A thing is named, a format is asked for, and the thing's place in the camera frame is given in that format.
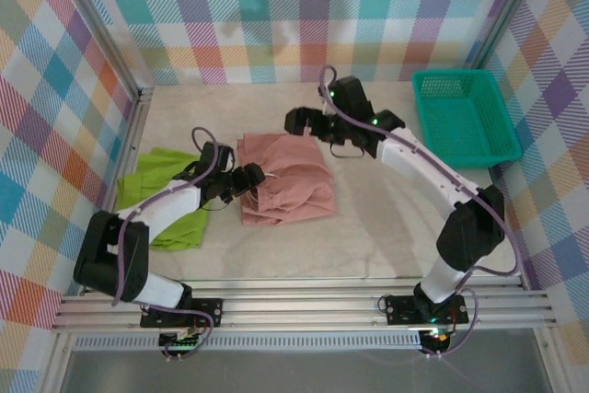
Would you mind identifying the pink shorts with white drawstring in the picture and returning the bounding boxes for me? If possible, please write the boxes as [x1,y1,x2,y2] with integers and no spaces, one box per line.
[237,132,337,228]

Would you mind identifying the lime green shorts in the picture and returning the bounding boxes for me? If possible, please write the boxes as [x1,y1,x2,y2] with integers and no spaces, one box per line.
[114,146,211,251]

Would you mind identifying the teal plastic basket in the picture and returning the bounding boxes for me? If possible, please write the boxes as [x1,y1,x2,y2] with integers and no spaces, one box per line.
[411,69,524,170]

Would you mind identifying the thin black left camera cable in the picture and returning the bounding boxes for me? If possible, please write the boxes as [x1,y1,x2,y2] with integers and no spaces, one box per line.
[201,196,234,214]

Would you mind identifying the thin black camera cable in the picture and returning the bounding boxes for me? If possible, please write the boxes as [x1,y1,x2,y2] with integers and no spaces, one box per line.
[201,196,234,214]
[328,138,365,161]

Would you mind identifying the thin black right camera cable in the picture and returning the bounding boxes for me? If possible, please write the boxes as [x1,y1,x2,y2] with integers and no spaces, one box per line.
[328,138,365,161]

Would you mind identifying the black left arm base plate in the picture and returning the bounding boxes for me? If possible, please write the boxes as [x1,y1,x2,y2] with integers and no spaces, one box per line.
[140,296,225,329]

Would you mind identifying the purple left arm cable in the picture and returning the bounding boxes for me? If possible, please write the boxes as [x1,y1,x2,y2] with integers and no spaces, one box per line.
[111,126,223,362]

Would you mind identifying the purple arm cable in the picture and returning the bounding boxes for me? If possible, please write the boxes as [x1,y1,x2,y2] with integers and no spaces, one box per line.
[111,126,223,362]
[317,65,524,360]

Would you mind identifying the long aluminium frame rail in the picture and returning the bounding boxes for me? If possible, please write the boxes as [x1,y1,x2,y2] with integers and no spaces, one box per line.
[50,275,560,334]

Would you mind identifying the slotted grey cable duct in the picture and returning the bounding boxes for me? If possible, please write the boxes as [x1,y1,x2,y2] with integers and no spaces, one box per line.
[71,335,424,352]

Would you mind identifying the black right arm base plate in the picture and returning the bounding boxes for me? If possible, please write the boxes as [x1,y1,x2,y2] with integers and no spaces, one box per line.
[384,293,471,328]

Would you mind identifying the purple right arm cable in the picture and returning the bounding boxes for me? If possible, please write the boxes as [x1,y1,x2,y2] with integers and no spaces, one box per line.
[317,65,524,360]

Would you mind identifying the aluminium corner post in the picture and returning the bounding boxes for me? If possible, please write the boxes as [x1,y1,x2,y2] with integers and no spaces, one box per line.
[43,0,156,102]
[464,0,551,70]

